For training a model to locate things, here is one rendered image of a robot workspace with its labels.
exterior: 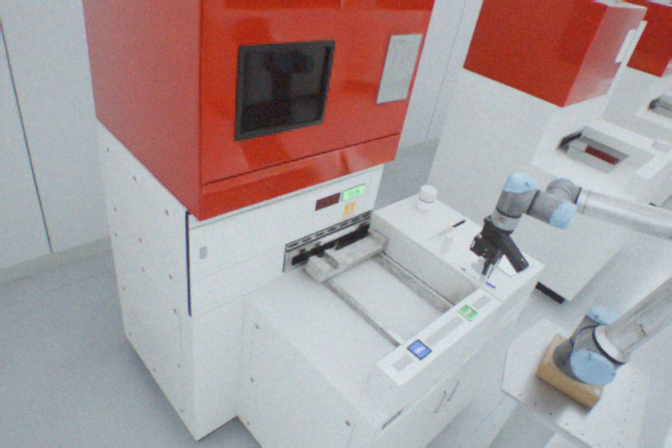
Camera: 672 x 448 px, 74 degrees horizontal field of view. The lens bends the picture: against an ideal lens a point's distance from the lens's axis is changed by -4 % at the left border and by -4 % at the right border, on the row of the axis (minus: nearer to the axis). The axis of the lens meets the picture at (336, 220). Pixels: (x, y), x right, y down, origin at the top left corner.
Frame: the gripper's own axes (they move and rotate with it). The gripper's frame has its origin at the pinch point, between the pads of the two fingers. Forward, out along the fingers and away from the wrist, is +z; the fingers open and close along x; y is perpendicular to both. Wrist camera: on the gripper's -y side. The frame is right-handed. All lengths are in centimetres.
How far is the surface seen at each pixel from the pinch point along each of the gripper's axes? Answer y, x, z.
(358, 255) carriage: 48, 2, 23
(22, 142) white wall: 207, 78, 30
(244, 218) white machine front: 58, 48, -4
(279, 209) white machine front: 58, 35, -3
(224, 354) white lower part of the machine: 58, 53, 55
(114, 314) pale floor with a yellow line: 151, 63, 111
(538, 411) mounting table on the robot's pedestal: -32.3, 1.2, 28.7
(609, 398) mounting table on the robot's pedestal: -46, -24, 29
